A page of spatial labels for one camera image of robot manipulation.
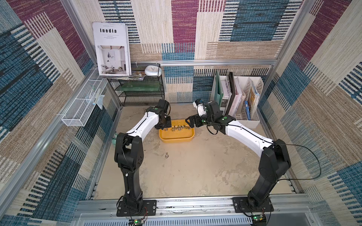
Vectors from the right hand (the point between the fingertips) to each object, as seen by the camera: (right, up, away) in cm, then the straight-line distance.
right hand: (191, 116), depth 86 cm
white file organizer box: (+31, +13, +5) cm, 34 cm away
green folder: (+16, +13, -2) cm, 21 cm away
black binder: (+25, +14, -1) cm, 29 cm away
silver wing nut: (-15, -25, +6) cm, 30 cm away
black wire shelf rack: (-30, +19, +8) cm, 36 cm away
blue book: (+38, +4, +9) cm, 40 cm away
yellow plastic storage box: (-6, -11, +19) cm, 23 cm away
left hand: (-16, -5, +10) cm, 19 cm away
